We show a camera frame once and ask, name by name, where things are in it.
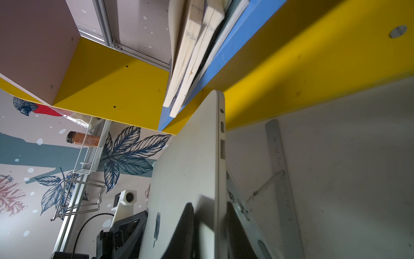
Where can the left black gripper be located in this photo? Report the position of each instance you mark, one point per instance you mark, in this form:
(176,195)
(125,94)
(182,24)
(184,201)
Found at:
(124,239)

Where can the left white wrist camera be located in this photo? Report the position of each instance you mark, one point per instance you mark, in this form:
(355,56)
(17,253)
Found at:
(124,205)

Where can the silver folding laptop stand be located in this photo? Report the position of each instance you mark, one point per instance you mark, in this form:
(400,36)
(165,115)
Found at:
(257,160)

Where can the chrome wire hanger rack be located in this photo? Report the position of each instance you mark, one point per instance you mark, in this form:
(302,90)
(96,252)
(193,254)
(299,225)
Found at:
(71,200)

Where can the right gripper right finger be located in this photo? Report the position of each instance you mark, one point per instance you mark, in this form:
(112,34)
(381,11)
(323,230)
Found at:
(238,245)

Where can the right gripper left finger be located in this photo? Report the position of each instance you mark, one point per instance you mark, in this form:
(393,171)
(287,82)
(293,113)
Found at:
(181,243)

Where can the clear plastic bag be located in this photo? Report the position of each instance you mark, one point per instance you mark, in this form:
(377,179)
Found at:
(78,118)

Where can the yellow pink blue shelf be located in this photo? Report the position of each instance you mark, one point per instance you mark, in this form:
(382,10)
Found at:
(307,53)

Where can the white wire wall rack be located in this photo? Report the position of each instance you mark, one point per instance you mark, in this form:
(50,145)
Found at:
(89,156)

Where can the silver laptop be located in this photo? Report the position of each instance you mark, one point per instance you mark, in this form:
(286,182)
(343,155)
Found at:
(191,169)

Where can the orange spice jar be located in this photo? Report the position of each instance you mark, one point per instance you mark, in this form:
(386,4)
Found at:
(82,139)

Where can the stack of dark blue books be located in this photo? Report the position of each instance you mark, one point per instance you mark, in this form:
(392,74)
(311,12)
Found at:
(197,31)

